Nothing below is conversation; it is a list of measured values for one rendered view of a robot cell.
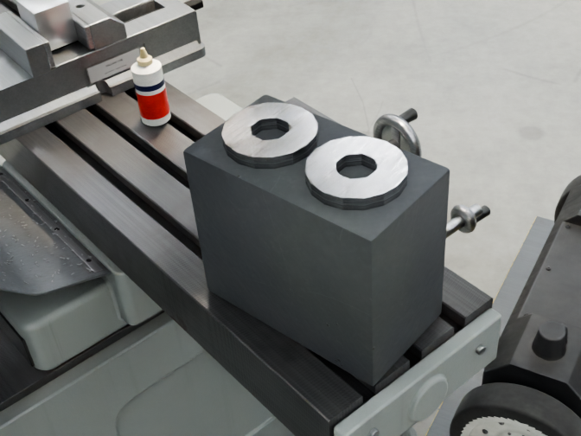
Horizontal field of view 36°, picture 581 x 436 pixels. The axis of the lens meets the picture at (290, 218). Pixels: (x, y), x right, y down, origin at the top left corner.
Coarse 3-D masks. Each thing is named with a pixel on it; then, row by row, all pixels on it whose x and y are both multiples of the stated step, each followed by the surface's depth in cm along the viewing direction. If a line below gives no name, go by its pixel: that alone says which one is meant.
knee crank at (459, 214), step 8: (456, 208) 163; (464, 208) 162; (472, 208) 164; (480, 208) 165; (488, 208) 167; (456, 216) 163; (464, 216) 162; (472, 216) 162; (480, 216) 166; (448, 224) 161; (456, 224) 162; (464, 224) 163; (472, 224) 162; (448, 232) 161; (464, 232) 164
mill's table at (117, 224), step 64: (0, 0) 158; (64, 128) 121; (128, 128) 120; (192, 128) 119; (64, 192) 113; (128, 192) 112; (128, 256) 105; (192, 256) 99; (192, 320) 97; (256, 320) 91; (448, 320) 92; (256, 384) 91; (320, 384) 84; (384, 384) 84; (448, 384) 90
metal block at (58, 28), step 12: (24, 0) 120; (36, 0) 120; (48, 0) 120; (60, 0) 120; (24, 12) 120; (36, 12) 117; (48, 12) 118; (60, 12) 119; (36, 24) 118; (48, 24) 119; (60, 24) 120; (72, 24) 121; (48, 36) 120; (60, 36) 121; (72, 36) 122
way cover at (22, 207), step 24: (0, 168) 127; (0, 192) 122; (24, 192) 122; (0, 216) 116; (48, 216) 118; (0, 240) 112; (24, 240) 112; (48, 240) 113; (72, 240) 114; (24, 264) 108; (48, 264) 109; (72, 264) 109; (96, 264) 110; (0, 288) 99; (24, 288) 103; (48, 288) 104
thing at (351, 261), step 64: (256, 128) 83; (320, 128) 84; (192, 192) 85; (256, 192) 78; (320, 192) 75; (384, 192) 74; (448, 192) 79; (256, 256) 84; (320, 256) 77; (384, 256) 74; (320, 320) 83; (384, 320) 79
